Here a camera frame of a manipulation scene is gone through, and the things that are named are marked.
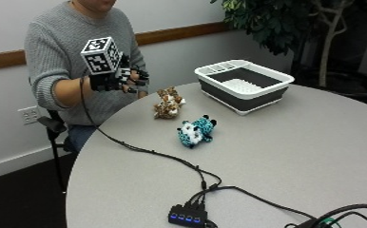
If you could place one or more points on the brown spotted plush toy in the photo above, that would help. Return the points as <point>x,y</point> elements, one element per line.
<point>168,103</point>

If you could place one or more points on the white marker cube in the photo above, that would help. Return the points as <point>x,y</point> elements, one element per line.
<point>101,55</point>

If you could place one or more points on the the person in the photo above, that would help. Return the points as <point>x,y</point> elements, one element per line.
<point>61,41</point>

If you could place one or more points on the teal spotted plush toy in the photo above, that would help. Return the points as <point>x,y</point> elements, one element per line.
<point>195,130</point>

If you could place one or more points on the white and grey dish tub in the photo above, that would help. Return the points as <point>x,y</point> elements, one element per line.
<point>243,85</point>

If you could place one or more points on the black chair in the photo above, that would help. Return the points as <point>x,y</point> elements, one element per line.
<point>56,139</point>

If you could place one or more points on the green indoor tree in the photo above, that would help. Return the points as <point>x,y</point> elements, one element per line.
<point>293,28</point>

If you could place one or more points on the black usb hub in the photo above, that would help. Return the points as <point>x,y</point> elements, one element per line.
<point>187,217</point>

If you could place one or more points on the wooden wall rail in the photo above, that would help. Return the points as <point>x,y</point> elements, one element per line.
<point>170,33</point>

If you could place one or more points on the white wall outlet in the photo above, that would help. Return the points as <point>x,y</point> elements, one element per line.
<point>29,115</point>

